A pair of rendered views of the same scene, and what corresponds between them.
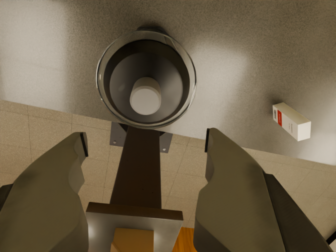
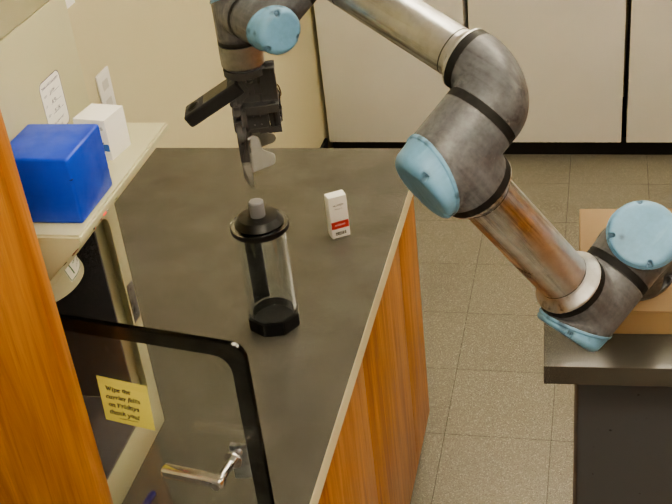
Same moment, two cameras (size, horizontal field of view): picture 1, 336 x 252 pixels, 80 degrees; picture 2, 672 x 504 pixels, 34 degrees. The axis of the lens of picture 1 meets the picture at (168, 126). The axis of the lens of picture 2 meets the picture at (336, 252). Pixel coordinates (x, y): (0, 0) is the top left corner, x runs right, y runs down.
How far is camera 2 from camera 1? 1.94 m
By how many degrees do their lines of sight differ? 61
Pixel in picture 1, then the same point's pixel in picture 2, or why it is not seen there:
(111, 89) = (256, 225)
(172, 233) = not seen: hidden behind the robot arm
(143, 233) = not seen: hidden behind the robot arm
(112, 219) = (558, 337)
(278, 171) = not seen: outside the picture
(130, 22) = (247, 336)
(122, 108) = (268, 221)
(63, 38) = (260, 377)
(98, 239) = (622, 351)
